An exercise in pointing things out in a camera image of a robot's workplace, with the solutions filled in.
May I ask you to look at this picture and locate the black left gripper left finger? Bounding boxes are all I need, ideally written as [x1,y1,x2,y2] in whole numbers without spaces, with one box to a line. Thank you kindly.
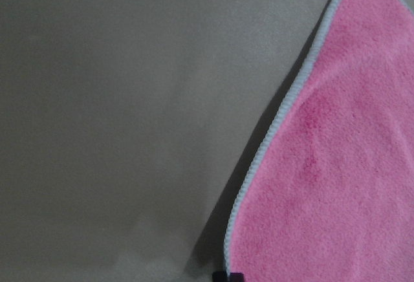
[212,271,228,282]

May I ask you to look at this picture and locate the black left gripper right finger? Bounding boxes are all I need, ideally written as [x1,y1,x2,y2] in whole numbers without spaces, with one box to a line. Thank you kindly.
[229,272,244,282]

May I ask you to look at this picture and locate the pink and grey towel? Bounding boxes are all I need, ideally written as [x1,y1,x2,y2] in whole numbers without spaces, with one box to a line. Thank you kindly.
[224,0,413,281]

